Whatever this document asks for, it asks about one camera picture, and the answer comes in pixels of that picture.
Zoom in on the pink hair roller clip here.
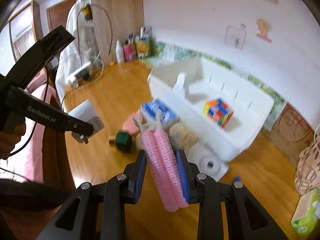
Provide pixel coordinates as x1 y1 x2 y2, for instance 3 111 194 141
134 110 188 212

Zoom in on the green bottle with gold cap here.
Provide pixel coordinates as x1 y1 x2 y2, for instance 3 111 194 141
108 131 132 152

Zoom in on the white children's digital camera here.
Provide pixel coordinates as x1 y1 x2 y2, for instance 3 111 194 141
186 142 228 181

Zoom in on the pink pear-shaped case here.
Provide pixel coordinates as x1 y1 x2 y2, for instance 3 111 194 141
121 112 142 136

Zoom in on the clear sticker-decorated plastic box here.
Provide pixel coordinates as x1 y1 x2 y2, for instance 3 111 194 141
168 121 200 150

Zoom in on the blue floss pick box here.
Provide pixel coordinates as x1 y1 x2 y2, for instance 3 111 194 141
139 97 179 131

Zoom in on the white charger block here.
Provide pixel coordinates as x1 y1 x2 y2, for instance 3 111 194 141
68 100 104 144

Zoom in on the multicolour puzzle cube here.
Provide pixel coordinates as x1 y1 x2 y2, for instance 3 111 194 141
202 98 234 127

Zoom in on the white bottle-shaped holder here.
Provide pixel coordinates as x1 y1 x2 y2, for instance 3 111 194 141
172 72 186 98

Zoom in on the round gold compact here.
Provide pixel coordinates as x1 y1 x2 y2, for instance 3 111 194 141
135 133 144 151

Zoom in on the person's left hand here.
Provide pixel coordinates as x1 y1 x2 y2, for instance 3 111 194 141
0 113 26 160

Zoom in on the white plastic storage bin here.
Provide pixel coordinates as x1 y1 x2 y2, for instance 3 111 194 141
148 58 274 163

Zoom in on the white spray bottle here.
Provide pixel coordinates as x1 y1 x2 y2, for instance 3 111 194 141
116 40 125 64

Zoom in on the green fruit print cardboard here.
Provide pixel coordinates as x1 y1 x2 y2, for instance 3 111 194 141
140 41 287 132

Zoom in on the red drawing cardboard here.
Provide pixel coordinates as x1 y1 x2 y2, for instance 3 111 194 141
263 103 314 165

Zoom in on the beige letter-print tote bag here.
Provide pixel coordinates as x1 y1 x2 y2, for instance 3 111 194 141
294 126 320 196

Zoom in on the orange juice carton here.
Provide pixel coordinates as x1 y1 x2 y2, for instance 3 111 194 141
135 34 151 59

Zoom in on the green tissue pack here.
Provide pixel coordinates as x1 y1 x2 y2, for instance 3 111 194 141
291 189 319 236

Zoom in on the black cable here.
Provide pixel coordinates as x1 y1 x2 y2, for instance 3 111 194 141
8 64 51 157

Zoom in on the pink framed wall sticker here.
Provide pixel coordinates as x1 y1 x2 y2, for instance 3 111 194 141
224 25 247 50

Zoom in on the pony wall sticker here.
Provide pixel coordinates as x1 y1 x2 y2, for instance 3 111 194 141
256 18 272 43

